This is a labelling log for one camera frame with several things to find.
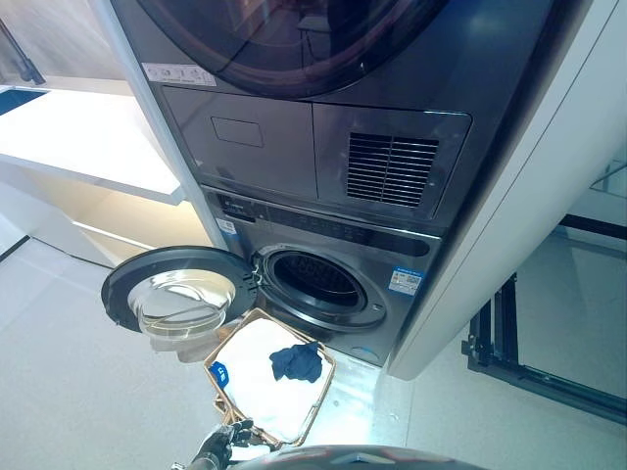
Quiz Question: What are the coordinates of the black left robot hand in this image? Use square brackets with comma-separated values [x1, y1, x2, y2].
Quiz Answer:
[202, 419, 257, 455]

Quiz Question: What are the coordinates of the dark blue cloth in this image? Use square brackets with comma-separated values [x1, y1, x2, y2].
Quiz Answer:
[268, 341, 325, 384]

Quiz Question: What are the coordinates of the white clothes pile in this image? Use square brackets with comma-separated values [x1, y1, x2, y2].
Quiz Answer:
[214, 317, 327, 445]

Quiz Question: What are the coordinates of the brown wicker laundry basket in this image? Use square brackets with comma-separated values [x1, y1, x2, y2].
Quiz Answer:
[203, 306, 338, 449]

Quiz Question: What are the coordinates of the grey front-load washing machine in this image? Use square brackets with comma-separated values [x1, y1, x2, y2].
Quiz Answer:
[200, 183, 443, 368]

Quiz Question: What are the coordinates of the blue patch with white letters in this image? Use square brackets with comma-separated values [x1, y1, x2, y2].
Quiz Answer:
[209, 360, 232, 391]

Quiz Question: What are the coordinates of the dark robot torso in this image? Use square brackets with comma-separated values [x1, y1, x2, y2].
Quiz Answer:
[258, 444, 458, 470]

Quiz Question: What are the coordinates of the round glass washer door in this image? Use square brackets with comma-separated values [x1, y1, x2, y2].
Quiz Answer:
[101, 244, 252, 352]

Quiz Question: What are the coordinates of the blue energy label sticker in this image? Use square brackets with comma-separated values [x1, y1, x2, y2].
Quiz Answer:
[391, 265, 423, 296]

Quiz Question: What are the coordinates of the grey stacked dryer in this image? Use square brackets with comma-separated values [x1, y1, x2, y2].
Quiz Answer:
[108, 0, 597, 222]

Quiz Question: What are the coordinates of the dryer vent grille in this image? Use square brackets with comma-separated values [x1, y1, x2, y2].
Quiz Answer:
[346, 130, 440, 210]

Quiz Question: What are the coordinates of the white counter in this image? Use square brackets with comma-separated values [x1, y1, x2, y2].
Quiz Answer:
[0, 85, 185, 207]

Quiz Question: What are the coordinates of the white warning sticker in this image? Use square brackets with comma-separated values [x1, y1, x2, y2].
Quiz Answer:
[143, 63, 217, 86]

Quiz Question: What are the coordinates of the blue sink basin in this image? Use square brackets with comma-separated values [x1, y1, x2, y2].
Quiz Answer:
[0, 85, 53, 117]

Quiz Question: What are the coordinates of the dark round dryer door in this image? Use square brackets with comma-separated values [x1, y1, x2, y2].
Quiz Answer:
[136, 0, 472, 99]

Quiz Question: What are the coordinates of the black faucet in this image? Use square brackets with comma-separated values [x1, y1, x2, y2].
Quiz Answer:
[0, 18, 43, 86]

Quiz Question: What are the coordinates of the black metal frame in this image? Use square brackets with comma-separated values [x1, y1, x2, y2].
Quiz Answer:
[459, 212, 627, 425]

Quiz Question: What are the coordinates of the white cabinet enclosure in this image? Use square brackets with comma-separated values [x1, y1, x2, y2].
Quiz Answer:
[92, 0, 627, 382]

